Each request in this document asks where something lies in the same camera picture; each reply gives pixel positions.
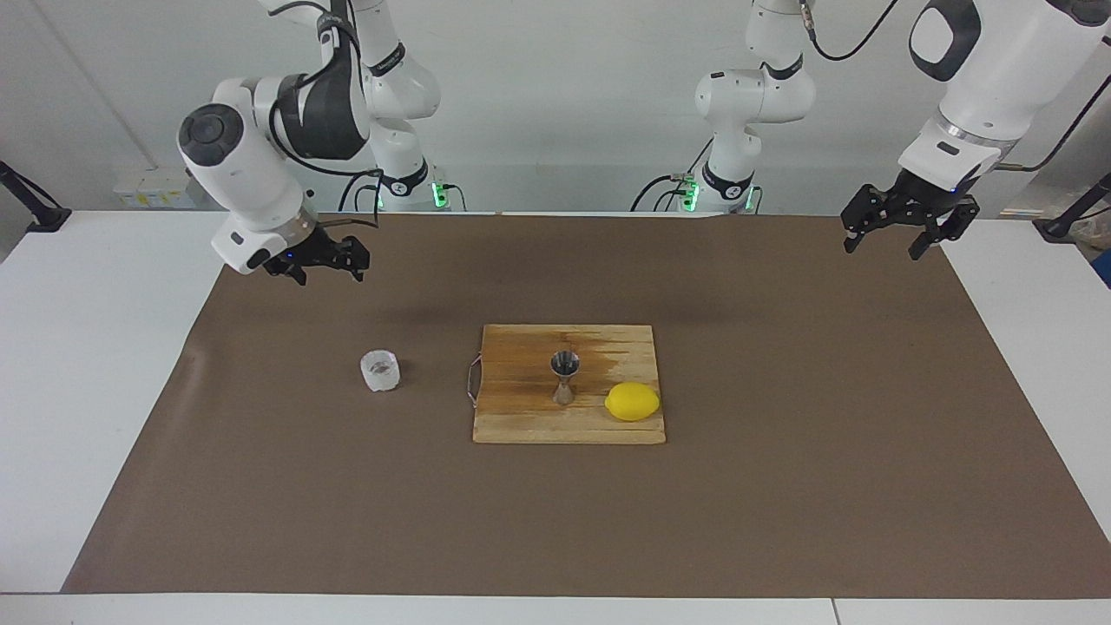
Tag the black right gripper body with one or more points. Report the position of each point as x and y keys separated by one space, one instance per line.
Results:
x=314 y=252

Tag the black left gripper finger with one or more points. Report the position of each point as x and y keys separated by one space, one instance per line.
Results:
x=868 y=208
x=959 y=221

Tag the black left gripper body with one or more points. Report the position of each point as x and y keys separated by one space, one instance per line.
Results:
x=924 y=198

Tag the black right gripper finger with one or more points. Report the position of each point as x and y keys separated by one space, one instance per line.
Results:
x=291 y=269
x=354 y=253

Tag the clear glass cup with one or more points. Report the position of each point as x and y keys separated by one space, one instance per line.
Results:
x=380 y=371

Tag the steel double jigger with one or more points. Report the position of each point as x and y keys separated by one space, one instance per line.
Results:
x=565 y=395

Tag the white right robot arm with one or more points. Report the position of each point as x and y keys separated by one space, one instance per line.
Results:
x=252 y=182

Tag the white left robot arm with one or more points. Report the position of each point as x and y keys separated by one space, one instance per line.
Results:
x=981 y=87

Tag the crumpled clear plastic bag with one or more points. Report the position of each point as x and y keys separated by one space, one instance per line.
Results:
x=1095 y=233

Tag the blue object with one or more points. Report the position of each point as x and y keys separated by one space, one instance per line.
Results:
x=1105 y=267

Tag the white socket box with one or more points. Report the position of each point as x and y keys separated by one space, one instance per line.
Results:
x=156 y=187

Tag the brown table mat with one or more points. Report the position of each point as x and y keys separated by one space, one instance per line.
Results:
x=260 y=477

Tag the yellow lemon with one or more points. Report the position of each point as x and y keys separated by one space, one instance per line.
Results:
x=632 y=402

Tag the black clamp mount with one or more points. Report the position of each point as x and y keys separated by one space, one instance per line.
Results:
x=1055 y=230
x=48 y=219

